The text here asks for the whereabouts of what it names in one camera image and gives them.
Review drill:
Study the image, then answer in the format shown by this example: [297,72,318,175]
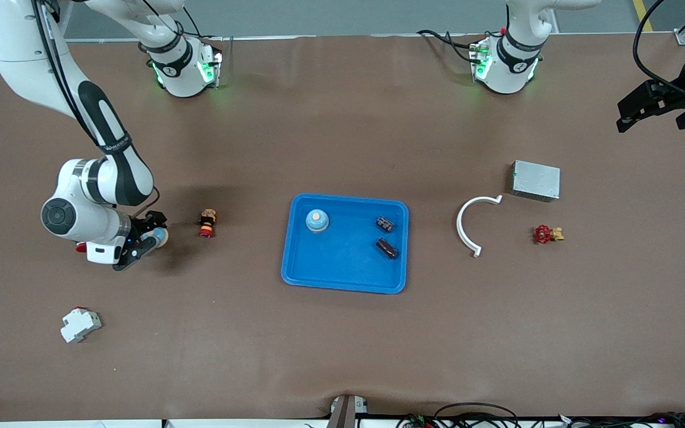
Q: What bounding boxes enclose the blue plastic tray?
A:
[281,193,410,295]

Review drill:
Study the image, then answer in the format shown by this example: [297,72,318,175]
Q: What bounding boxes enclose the orange-bodied emergency stop button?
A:
[198,209,218,239]

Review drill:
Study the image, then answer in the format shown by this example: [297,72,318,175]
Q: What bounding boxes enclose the white circuit breaker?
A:
[60,307,103,344]

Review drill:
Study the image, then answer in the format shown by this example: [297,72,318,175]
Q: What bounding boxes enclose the grey metal box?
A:
[511,159,561,203]

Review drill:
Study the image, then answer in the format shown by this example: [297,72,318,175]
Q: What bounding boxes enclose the brass valve red handwheel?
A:
[533,224,565,245]

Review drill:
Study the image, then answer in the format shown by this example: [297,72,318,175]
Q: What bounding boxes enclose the white curved pipe clamp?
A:
[456,194,503,258]

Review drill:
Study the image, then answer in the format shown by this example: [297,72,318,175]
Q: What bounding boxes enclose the brown table mat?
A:
[0,33,685,424]

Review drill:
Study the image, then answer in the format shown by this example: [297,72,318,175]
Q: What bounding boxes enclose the black right base cables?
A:
[167,6,224,45]

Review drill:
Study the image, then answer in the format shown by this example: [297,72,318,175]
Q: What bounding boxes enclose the black base cables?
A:
[167,6,224,45]
[417,29,486,63]

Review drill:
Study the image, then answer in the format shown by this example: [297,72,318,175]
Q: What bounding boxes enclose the black left base cables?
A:
[417,29,486,63]

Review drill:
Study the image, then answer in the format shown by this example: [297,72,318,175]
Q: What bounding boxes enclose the grey metal post bracket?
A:
[328,395,370,428]

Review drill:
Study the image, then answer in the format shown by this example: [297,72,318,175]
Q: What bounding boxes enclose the black cable bundle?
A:
[574,412,685,428]

